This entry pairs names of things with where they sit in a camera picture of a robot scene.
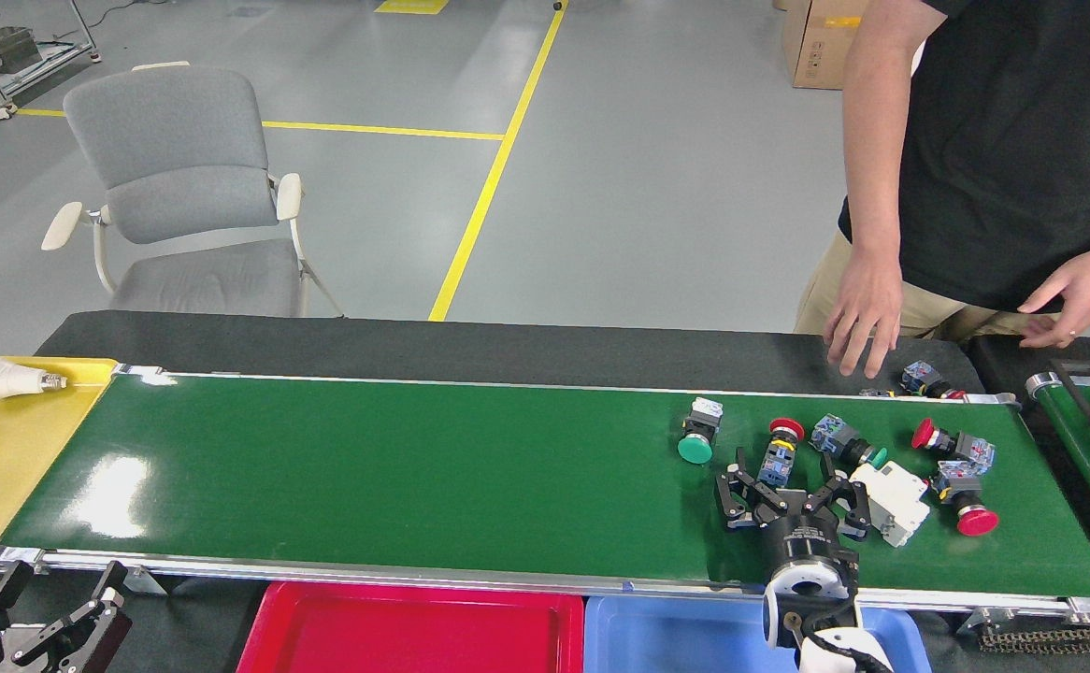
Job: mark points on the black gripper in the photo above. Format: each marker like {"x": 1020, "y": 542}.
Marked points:
{"x": 807, "y": 540}

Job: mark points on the red button switch yellow tag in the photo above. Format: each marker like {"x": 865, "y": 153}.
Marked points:
{"x": 777, "y": 460}

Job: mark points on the green push button switch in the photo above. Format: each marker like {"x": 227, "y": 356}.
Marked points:
{"x": 697, "y": 447}
{"x": 835, "y": 435}

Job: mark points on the person's right forearm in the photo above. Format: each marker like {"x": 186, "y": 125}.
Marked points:
{"x": 872, "y": 187}

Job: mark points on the yellow plastic tray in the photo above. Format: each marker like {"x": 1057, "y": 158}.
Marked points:
{"x": 3, "y": 467}

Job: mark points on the blue plastic tray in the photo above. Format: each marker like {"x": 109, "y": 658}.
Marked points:
{"x": 676, "y": 640}

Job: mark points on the red plastic tray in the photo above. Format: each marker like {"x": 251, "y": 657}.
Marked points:
{"x": 414, "y": 636}

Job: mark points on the person's right hand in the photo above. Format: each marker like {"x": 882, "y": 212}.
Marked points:
{"x": 867, "y": 308}

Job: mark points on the white circuit breaker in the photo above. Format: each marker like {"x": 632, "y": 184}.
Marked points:
{"x": 896, "y": 500}

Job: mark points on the person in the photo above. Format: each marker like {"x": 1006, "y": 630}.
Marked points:
{"x": 1012, "y": 140}

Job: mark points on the brown cardboard box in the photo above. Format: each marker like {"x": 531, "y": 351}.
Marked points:
{"x": 816, "y": 47}

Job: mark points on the grey office chair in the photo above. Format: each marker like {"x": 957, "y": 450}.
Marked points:
{"x": 176, "y": 150}

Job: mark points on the grey metal box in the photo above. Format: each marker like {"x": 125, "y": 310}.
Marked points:
{"x": 7, "y": 47}

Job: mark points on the small grey switch part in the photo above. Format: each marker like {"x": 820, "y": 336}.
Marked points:
{"x": 875, "y": 393}

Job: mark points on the black knob switch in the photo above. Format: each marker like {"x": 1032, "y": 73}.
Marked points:
{"x": 921, "y": 377}

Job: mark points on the red mushroom button switch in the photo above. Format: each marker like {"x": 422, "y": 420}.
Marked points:
{"x": 970, "y": 451}
{"x": 975, "y": 519}

